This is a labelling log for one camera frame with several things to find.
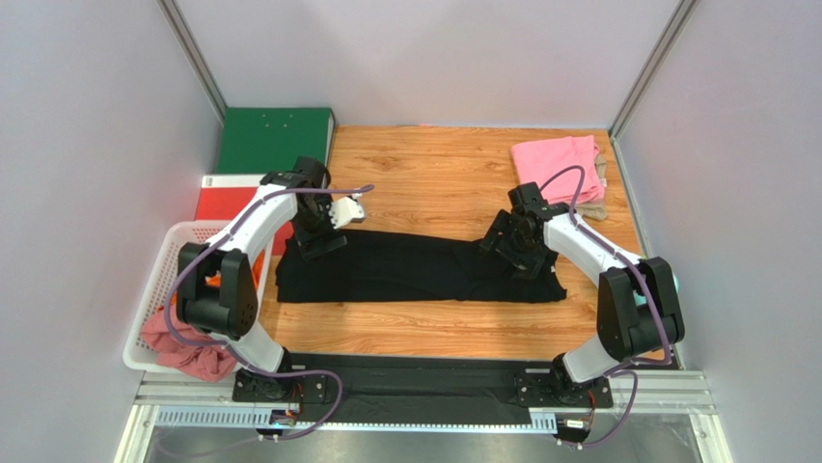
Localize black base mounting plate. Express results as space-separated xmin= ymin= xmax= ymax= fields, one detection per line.
xmin=232 ymin=353 xmax=614 ymax=425

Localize white plastic laundry basket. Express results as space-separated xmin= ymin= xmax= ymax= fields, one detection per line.
xmin=123 ymin=218 xmax=276 ymax=372

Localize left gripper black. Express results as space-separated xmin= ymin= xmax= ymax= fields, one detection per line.
xmin=292 ymin=191 xmax=348 ymax=261

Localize folded beige t shirt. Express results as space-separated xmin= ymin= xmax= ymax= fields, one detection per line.
xmin=576 ymin=153 xmax=608 ymax=221

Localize black floral t shirt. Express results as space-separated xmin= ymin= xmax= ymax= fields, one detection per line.
xmin=275 ymin=231 xmax=566 ymax=303

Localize orange t shirt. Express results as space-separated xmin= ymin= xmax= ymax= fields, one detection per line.
xmin=205 ymin=252 xmax=265 ymax=289

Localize dusty pink t shirt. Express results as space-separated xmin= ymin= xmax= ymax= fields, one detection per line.
xmin=140 ymin=310 xmax=237 ymax=382

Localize teal headphones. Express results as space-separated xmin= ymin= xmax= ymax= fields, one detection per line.
xmin=633 ymin=274 xmax=680 ymax=306

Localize folded pink t shirt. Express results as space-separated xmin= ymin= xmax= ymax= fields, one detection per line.
xmin=510 ymin=135 xmax=601 ymax=203

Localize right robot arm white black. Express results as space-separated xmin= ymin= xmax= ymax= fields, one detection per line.
xmin=479 ymin=182 xmax=685 ymax=384

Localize aluminium frame rail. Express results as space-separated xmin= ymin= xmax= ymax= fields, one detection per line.
xmin=135 ymin=369 xmax=717 ymax=434

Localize red ring binder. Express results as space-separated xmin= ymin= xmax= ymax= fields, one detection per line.
xmin=194 ymin=174 xmax=264 ymax=221

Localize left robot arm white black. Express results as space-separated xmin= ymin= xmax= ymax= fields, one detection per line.
xmin=165 ymin=157 xmax=371 ymax=377

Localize green ring binder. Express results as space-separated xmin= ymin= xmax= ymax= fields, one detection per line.
xmin=215 ymin=107 xmax=336 ymax=175

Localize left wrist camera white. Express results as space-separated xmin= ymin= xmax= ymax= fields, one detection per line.
xmin=329 ymin=194 xmax=367 ymax=230

